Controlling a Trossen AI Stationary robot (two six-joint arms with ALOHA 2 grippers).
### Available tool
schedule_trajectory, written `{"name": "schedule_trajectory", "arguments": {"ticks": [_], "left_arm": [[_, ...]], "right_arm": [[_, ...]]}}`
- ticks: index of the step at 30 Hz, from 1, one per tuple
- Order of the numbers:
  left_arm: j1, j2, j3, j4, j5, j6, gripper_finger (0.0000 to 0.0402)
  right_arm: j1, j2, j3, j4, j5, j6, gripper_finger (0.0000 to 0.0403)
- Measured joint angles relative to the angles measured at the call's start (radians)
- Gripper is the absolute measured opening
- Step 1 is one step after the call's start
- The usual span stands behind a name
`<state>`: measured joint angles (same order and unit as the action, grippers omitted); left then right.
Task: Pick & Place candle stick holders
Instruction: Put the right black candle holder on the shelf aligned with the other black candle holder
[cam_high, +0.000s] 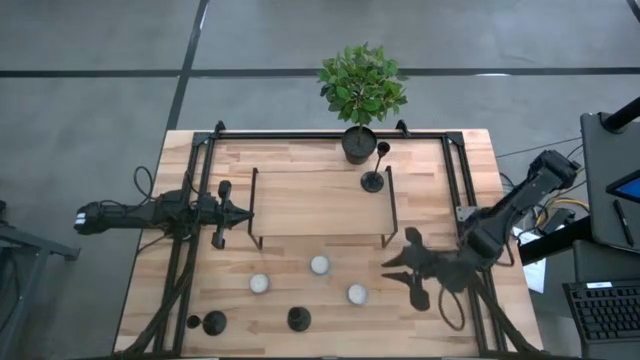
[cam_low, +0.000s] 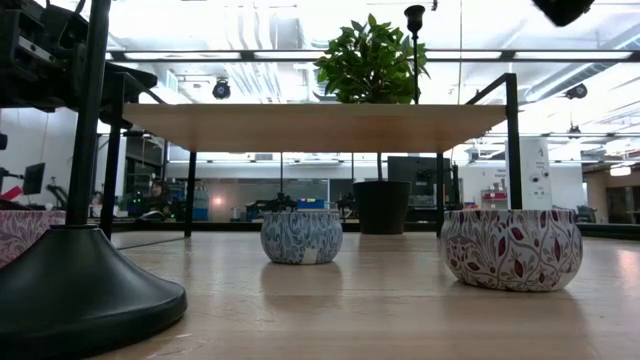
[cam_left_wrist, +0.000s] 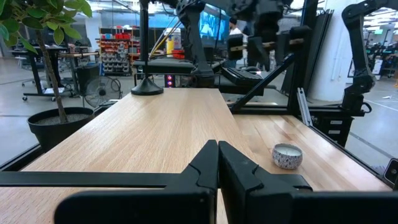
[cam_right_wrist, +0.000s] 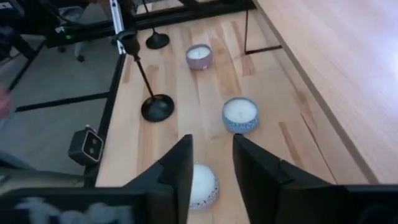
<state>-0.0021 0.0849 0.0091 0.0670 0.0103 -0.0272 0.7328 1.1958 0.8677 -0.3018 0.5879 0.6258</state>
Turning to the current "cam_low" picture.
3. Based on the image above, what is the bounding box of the black rig frame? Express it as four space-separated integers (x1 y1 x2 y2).
107 48 640 64

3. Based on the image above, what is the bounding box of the black computer monitor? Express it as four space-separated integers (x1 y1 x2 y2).
21 162 46 196

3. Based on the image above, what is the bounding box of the maroon leaf pattern candle tin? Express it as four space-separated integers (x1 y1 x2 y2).
440 208 584 293

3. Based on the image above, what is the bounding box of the red shelf unit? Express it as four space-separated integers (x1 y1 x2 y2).
480 188 509 210

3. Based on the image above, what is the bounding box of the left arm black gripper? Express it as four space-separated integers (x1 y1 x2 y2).
0 0 159 126

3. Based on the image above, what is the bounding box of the green plant in black pot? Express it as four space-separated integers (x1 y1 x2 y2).
313 13 431 235

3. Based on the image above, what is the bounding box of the white round pillar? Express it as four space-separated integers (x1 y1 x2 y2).
504 137 554 210

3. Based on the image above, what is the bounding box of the person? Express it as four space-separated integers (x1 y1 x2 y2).
147 179 174 219

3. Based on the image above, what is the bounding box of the purple floral pattern candle tin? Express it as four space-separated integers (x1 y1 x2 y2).
0 209 67 269

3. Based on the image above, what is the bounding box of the blue floral pattern candle tin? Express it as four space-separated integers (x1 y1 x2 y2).
259 209 344 265

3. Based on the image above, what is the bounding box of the dark cabinet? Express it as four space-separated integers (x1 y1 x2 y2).
387 155 454 224

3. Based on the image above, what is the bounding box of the black ceiling-mounted camera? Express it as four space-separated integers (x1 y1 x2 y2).
564 82 589 101
211 78 232 101

